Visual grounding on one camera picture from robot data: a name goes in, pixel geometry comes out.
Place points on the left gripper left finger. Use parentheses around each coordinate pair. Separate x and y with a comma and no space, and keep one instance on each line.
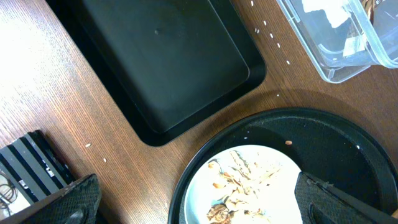
(78,202)

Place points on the striped black metal base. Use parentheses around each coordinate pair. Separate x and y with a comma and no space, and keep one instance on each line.
(33,167)

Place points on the white tissue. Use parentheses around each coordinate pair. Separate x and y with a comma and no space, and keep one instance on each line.
(334,9)

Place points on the clear plastic bin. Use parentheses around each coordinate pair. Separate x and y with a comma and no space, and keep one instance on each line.
(324,44)

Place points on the black rectangular tray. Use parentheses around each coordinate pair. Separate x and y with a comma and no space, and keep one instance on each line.
(168,64)

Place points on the pile of nuts and oats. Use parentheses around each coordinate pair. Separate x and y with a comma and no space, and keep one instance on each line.
(241,188)

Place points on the gold coffee sachet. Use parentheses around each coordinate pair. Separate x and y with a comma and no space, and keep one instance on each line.
(362,35)

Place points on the round black tray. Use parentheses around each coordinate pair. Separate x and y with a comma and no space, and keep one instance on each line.
(320,143)

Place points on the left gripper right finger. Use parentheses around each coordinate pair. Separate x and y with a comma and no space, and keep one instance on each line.
(320,202)

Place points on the wooden chopstick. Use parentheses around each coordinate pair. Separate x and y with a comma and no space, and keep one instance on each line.
(395,214)

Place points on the grey plate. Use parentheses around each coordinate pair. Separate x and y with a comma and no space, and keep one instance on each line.
(280,202)

